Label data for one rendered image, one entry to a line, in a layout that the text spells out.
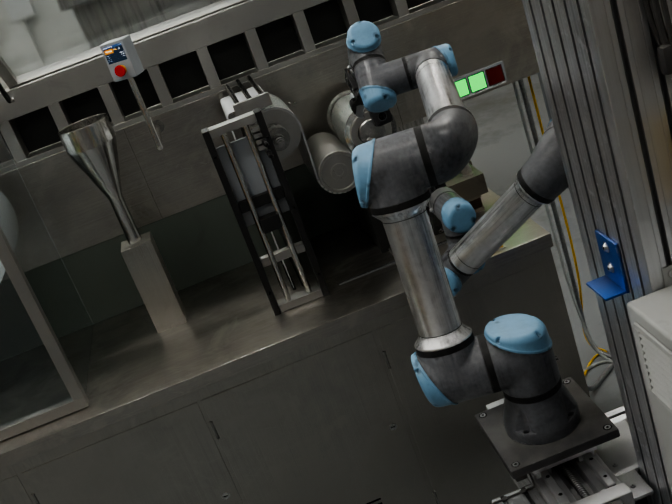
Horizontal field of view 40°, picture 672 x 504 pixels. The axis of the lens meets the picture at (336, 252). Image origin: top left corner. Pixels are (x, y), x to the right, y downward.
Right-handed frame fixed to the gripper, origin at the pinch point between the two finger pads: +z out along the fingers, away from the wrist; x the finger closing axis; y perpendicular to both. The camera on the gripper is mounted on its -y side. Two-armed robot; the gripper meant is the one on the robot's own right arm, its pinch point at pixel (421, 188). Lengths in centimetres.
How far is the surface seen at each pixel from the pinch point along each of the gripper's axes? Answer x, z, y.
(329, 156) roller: 19.2, 13.0, 13.7
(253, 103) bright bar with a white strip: 33.7, 10.5, 35.3
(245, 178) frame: 42.9, 3.4, 19.2
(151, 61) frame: 55, 46, 50
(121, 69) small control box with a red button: 62, 13, 55
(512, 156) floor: -118, 294, -109
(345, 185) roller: 17.6, 13.6, 4.1
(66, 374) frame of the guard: 103, -9, -8
